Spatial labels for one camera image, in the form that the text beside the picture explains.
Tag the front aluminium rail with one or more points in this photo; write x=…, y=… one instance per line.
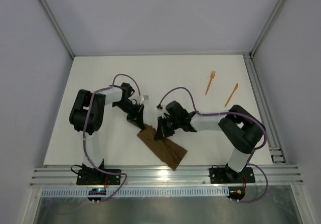
x=161, y=176

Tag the slotted cable duct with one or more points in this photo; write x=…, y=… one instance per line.
x=139, y=192

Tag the left aluminium frame post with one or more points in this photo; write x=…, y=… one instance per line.
x=56, y=27

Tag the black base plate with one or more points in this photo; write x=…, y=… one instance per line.
x=93, y=177
x=225, y=175

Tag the orange plastic knife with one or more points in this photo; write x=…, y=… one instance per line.
x=231, y=95

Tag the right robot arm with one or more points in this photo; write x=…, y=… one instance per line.
x=239, y=126

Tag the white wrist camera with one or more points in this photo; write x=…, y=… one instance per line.
x=141, y=98
x=162, y=109

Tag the aluminium frame post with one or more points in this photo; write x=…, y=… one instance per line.
x=277, y=9
x=56, y=27

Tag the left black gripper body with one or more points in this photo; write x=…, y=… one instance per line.
x=137, y=113

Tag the aluminium rail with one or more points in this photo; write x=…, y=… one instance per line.
x=161, y=176
x=274, y=141

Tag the orange plastic fork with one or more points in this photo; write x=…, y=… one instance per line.
x=212, y=76

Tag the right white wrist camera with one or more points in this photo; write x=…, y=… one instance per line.
x=162, y=109

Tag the right controller board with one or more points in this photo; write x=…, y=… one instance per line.
x=236, y=195

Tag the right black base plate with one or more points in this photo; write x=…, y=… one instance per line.
x=225, y=175

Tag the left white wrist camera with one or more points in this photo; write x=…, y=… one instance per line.
x=141, y=98

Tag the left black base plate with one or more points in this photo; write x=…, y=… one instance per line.
x=93, y=177

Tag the right side aluminium rail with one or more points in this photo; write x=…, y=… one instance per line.
x=274, y=141

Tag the left controller board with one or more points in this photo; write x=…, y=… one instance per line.
x=95, y=195

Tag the brown cloth napkin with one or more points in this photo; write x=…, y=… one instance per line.
x=166, y=150

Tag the controller board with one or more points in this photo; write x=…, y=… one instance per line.
x=95, y=195
x=236, y=195

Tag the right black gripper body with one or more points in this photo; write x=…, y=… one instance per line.
x=163, y=125

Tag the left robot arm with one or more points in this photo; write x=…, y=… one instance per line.
x=87, y=117

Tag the right aluminium frame post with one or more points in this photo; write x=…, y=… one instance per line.
x=277, y=9

